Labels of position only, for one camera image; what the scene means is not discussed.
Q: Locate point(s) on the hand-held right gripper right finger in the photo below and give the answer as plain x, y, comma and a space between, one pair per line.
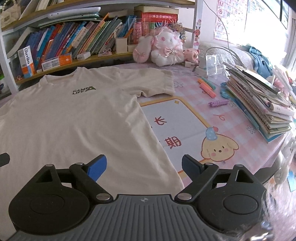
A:
192, 165

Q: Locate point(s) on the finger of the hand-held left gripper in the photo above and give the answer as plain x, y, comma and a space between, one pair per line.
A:
4, 160

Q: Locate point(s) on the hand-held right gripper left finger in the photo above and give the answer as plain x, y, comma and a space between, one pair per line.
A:
98, 166

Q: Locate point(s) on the cream printed t-shirt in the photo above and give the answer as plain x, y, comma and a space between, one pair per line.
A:
69, 120

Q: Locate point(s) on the pink checked table mat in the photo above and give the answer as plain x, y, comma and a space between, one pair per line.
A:
185, 111

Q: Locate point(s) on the orange green highlighter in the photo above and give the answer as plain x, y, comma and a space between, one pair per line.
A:
205, 82

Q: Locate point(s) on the stack of notebooks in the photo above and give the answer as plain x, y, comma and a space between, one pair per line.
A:
259, 104

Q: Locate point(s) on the upright white orange box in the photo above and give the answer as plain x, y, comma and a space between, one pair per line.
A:
27, 62

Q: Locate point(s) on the clear acrylic stand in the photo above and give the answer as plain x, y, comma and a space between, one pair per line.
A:
211, 64

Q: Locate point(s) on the small pink plush toy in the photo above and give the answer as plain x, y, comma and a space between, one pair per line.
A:
191, 55

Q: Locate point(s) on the lying white orange box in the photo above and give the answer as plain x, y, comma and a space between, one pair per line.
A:
56, 62

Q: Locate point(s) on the white rounded case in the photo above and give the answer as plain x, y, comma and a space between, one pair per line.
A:
83, 55

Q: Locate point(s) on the pink scissors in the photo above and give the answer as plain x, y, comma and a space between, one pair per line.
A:
106, 52

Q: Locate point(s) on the pink white plush rabbit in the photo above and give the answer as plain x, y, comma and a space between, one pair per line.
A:
161, 46

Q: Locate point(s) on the beige pen holder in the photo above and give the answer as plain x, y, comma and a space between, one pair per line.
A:
121, 45

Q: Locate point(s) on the blue cloth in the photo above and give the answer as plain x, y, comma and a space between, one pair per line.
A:
260, 60

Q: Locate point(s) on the row of colourful books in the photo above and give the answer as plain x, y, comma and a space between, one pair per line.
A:
69, 39

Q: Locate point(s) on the red box on shelf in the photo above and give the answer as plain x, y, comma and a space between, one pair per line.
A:
159, 17

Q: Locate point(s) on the alphabet wall poster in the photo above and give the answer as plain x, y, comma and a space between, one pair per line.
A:
231, 18

